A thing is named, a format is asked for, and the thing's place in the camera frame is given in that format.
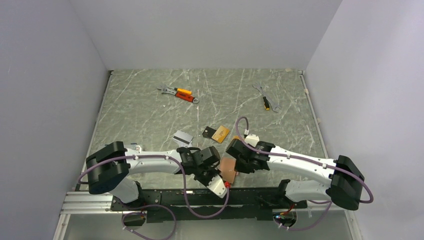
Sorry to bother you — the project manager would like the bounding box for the black VIP card stack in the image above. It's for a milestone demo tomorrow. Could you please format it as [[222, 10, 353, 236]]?
[[202, 126, 217, 139]]

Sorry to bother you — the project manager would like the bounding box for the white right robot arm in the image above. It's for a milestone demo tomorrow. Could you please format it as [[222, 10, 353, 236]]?
[[226, 139, 365, 211]]

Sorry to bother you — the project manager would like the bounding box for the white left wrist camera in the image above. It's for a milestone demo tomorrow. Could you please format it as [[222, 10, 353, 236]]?
[[207, 175, 228, 199]]

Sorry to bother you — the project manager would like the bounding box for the brown leather card holder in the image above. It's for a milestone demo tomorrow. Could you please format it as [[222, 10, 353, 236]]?
[[218, 157, 238, 184]]

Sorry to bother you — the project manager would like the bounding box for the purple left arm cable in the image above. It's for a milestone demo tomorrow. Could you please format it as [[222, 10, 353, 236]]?
[[77, 153, 231, 240]]

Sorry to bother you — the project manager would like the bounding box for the yellow handled screwdriver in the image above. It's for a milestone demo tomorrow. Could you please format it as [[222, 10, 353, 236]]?
[[262, 96, 271, 111]]

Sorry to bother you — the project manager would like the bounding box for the silver open end wrench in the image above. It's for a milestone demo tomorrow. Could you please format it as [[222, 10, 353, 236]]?
[[252, 82, 281, 113]]

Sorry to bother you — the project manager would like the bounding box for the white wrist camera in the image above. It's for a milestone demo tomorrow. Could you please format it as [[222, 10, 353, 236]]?
[[244, 134, 260, 148], [207, 175, 228, 199]]

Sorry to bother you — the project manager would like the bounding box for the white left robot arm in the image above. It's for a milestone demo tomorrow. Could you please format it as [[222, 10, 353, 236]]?
[[78, 141, 228, 210]]

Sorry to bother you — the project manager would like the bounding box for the aluminium frame rail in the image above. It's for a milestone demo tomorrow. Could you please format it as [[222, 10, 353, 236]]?
[[60, 191, 113, 215]]

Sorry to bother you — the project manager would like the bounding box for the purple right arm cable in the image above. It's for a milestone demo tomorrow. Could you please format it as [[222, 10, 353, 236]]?
[[234, 116, 375, 232]]

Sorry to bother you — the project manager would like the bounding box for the clear plastic screw box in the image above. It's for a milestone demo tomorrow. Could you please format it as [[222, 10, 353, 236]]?
[[129, 143, 143, 152]]

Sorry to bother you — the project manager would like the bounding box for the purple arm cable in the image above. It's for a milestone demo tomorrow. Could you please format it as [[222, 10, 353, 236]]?
[[234, 116, 375, 232], [77, 153, 231, 240]]

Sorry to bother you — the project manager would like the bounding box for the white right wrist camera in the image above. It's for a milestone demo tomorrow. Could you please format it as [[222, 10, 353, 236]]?
[[244, 134, 260, 148]]

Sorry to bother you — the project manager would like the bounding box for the red orange adjustable wrench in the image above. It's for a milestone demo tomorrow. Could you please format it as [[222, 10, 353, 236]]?
[[156, 85, 199, 104]]

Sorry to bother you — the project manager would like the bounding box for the silver magnetic stripe card stack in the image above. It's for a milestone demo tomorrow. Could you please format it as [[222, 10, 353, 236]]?
[[172, 130, 193, 148]]

